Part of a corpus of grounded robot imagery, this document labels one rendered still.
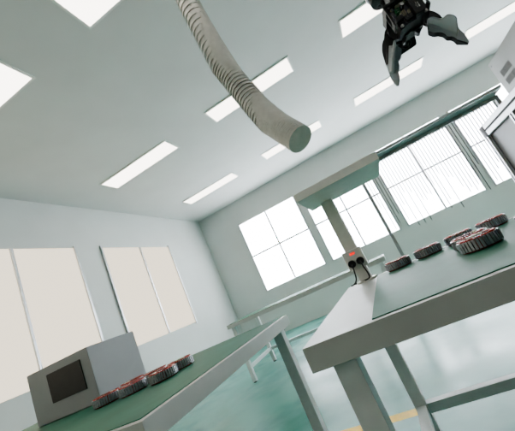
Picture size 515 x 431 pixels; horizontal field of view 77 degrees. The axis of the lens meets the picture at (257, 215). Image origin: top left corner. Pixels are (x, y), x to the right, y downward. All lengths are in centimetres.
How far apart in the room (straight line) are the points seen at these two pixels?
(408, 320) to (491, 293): 14
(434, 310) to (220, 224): 773
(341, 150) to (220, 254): 381
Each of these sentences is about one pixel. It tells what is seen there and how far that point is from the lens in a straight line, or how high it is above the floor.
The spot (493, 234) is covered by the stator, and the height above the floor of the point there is 77.
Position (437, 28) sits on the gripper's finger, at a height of 121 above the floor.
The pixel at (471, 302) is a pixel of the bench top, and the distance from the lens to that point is 69.
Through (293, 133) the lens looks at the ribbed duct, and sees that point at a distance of 180.
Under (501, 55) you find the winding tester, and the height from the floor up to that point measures 129.
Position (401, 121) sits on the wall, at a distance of 779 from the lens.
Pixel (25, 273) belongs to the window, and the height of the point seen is 228.
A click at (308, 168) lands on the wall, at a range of 768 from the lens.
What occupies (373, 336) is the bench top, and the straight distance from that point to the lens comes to 69.
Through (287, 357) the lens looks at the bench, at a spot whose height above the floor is 57.
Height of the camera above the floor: 87
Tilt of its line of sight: 13 degrees up
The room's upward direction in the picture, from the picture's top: 25 degrees counter-clockwise
